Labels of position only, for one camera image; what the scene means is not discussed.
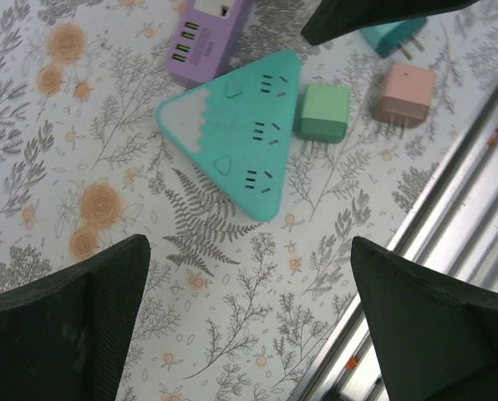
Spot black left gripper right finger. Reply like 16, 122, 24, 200
351, 236, 498, 401

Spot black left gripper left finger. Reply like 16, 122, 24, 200
0, 233, 153, 401

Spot teal cube plug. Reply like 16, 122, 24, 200
359, 15, 429, 62

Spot pink cube plug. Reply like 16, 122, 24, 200
368, 61, 438, 141

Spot green cube plug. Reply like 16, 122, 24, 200
292, 82, 353, 155

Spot purple power strip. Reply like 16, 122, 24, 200
164, 0, 254, 89

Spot teal triangular power strip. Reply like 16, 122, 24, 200
155, 49, 303, 222

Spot floral patterned table mat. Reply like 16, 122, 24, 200
0, 0, 498, 401

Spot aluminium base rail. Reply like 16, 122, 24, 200
288, 49, 498, 401

